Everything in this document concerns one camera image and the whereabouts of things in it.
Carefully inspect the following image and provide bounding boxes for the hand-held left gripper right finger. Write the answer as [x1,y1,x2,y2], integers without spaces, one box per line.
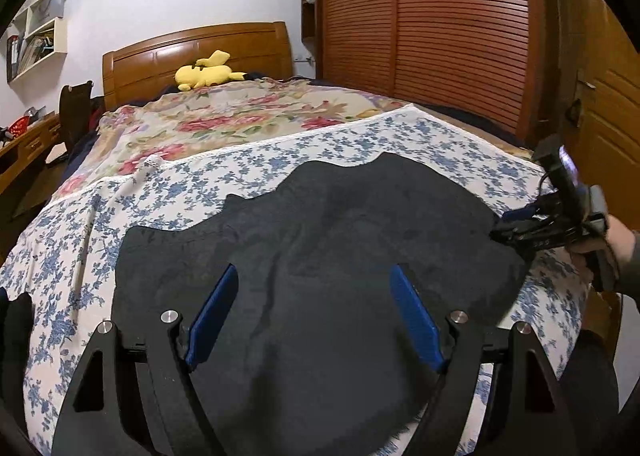
[390,265,581,456]

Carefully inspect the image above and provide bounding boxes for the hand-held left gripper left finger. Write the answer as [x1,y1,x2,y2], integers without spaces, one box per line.
[50,265,240,456]

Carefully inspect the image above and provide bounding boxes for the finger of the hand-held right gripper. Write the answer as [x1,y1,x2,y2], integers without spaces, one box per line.
[501,196,566,224]
[490,218,583,253]

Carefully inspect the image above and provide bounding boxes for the black jacket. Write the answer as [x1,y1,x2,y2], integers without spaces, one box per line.
[112,153,531,454]

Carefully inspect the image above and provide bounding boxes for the person's right hand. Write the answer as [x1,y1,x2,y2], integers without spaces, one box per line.
[569,216,637,287]

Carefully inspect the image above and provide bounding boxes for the wooden door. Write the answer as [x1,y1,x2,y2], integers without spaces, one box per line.
[550,0,640,237]

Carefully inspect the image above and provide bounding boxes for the blue floral bedsheet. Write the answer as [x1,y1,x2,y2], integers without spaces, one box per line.
[0,103,596,456]

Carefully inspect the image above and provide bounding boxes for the person's leg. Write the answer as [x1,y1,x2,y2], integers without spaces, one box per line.
[559,330,622,456]

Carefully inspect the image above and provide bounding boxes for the wooden slatted wardrobe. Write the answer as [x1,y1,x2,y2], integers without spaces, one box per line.
[300,0,551,147]

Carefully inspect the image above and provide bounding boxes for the rose print blanket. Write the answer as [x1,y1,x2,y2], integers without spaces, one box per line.
[52,78,418,201]

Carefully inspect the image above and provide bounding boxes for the yellow plush toy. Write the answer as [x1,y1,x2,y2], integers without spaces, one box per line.
[175,50,246,91]

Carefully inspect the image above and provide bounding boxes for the wooden desk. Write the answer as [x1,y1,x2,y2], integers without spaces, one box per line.
[0,110,66,221]

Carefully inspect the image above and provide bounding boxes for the dark chair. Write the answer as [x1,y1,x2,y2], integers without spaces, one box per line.
[59,80,96,157]

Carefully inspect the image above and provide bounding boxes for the wooden headboard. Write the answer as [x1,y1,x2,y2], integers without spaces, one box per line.
[102,22,296,111]

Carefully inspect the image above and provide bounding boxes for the metal door handle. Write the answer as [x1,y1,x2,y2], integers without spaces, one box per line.
[565,70,597,127]

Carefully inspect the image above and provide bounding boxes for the white wall shelf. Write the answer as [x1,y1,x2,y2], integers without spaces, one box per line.
[5,0,74,84]

